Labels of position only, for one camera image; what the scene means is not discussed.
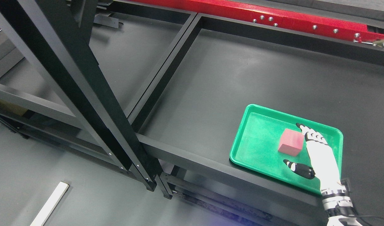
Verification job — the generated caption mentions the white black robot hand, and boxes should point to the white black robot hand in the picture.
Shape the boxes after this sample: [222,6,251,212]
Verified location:
[283,123,346,193]

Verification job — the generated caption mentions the pink foam block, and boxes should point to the pink foam block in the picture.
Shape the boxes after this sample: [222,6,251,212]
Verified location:
[278,129,304,157]

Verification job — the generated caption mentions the white silver robot forearm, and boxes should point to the white silver robot forearm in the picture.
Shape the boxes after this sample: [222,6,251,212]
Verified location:
[321,178,362,226]

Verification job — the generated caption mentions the green plastic tray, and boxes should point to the green plastic tray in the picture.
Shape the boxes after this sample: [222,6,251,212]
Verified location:
[229,104,343,195]

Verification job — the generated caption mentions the black metal shelf rack right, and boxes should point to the black metal shelf rack right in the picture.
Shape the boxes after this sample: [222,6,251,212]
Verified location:
[0,0,384,226]

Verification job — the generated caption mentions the red metal beam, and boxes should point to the red metal beam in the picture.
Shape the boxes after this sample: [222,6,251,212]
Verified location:
[141,0,384,43]

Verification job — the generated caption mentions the white table with leg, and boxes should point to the white table with leg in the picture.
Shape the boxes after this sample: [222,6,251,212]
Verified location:
[30,181,70,226]

